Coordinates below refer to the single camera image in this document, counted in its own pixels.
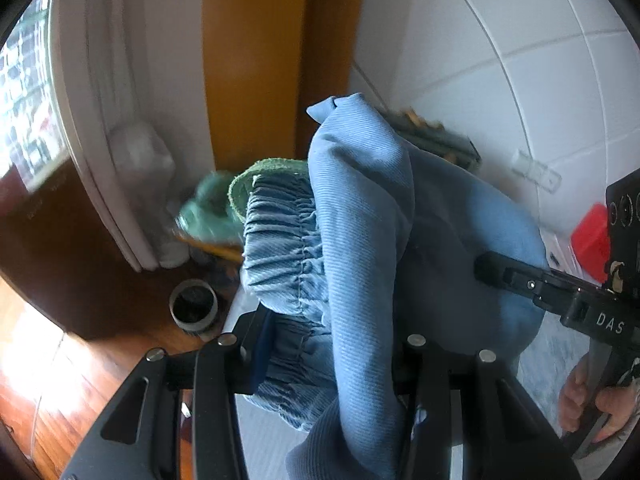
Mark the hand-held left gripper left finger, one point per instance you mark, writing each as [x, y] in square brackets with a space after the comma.
[262, 342]

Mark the black round pot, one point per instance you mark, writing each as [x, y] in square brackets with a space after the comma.
[194, 305]

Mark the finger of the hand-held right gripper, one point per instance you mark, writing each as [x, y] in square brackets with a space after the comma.
[520, 275]

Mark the window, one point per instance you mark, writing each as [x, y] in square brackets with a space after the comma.
[25, 100]

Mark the white wall socket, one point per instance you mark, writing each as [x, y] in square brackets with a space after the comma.
[537, 171]

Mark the red plastic basket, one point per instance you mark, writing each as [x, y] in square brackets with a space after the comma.
[592, 245]

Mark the green garment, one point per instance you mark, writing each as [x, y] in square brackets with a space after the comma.
[240, 190]

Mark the person's right hand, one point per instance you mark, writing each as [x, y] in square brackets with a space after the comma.
[575, 400]

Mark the white curtain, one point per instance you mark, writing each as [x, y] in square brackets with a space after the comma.
[125, 60]

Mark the light blue pants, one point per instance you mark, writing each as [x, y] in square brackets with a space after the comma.
[370, 240]

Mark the wooden door frame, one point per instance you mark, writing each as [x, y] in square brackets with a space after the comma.
[260, 60]

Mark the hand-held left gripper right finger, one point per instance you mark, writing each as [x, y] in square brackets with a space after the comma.
[425, 375]

